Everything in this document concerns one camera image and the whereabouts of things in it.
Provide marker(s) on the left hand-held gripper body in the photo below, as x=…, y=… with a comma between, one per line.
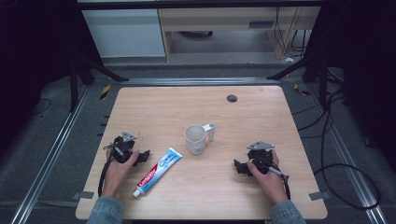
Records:
x=124, y=148

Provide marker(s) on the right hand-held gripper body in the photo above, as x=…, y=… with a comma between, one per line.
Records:
x=260, y=154

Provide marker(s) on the person's right hand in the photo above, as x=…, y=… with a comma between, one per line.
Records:
x=269, y=182

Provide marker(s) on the person's left hand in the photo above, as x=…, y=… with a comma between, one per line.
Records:
x=116, y=175

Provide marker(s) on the white toothpaste tube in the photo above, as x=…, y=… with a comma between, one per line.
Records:
x=157, y=171

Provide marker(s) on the yellow black hazard tape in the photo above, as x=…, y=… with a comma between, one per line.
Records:
x=105, y=92
x=300, y=90

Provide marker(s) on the grey tape piece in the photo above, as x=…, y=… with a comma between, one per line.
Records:
x=319, y=196
x=84, y=195

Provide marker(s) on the grey table grommet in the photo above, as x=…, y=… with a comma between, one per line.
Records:
x=232, y=98

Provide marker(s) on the black metal stand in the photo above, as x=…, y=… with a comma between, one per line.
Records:
x=74, y=87
x=314, y=68

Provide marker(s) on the white cabinet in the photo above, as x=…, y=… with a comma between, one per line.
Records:
x=124, y=32

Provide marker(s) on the aluminium floor rail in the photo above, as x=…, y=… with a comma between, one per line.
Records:
x=46, y=161
x=202, y=81
x=351, y=168

